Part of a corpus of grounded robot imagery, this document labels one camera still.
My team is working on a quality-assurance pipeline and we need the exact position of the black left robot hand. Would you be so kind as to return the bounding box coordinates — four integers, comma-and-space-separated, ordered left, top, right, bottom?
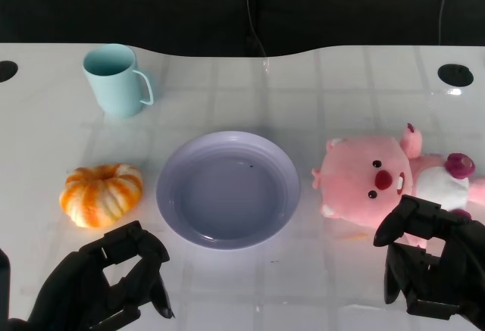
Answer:
7, 220, 177, 331

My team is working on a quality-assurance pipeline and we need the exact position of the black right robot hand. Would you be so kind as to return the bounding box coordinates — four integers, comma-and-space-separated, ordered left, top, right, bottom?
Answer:
373, 194, 485, 328

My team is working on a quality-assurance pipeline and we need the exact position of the pink plush beaver doll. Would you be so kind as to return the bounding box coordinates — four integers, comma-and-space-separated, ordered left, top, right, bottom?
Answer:
311, 122, 485, 248

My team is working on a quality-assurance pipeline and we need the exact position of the lavender round plate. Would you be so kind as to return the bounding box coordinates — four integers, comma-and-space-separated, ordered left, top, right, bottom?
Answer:
155, 130, 302, 250

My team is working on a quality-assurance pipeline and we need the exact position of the orange white striped pumpkin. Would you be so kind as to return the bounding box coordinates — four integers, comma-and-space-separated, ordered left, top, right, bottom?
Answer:
58, 163, 145, 229

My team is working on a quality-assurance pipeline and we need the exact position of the light blue handled cup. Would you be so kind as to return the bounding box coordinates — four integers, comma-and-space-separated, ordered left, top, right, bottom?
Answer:
82, 43, 155, 119

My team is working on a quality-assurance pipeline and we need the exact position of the thin grey hanging cable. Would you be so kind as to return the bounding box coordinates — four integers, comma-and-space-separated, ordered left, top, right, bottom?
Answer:
437, 0, 462, 46

